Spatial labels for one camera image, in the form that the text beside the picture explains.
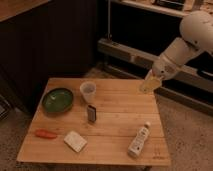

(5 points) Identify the green bowl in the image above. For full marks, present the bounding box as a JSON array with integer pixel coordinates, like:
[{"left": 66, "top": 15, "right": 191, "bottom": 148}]
[{"left": 42, "top": 88, "right": 74, "bottom": 114}]

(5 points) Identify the translucent plastic cup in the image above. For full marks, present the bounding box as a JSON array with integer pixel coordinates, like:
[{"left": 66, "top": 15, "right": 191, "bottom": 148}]
[{"left": 80, "top": 81, "right": 96, "bottom": 103}]

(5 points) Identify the orange carrot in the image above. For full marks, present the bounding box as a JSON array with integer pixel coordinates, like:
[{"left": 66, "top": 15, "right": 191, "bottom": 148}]
[{"left": 35, "top": 129, "right": 57, "bottom": 139}]

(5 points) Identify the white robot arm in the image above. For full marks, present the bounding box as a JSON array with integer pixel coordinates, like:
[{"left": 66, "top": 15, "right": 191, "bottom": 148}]
[{"left": 139, "top": 11, "right": 213, "bottom": 94}]

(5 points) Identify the white plastic bottle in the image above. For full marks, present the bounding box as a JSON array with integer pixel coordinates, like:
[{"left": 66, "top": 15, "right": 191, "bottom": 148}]
[{"left": 127, "top": 122, "right": 151, "bottom": 158}]

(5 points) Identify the upright grey eraser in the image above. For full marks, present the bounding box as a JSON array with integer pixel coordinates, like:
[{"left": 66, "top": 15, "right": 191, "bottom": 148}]
[{"left": 87, "top": 105, "right": 96, "bottom": 122}]

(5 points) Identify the white sponge block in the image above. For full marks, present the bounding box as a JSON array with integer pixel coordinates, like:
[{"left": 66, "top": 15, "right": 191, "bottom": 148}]
[{"left": 64, "top": 131, "right": 87, "bottom": 153}]

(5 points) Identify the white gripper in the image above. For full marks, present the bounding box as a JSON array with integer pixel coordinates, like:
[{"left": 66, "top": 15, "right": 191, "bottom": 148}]
[{"left": 139, "top": 55, "right": 181, "bottom": 94}]

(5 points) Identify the wooden table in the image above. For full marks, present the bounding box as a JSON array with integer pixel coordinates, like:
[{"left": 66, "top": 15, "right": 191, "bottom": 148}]
[{"left": 17, "top": 78, "right": 171, "bottom": 166}]

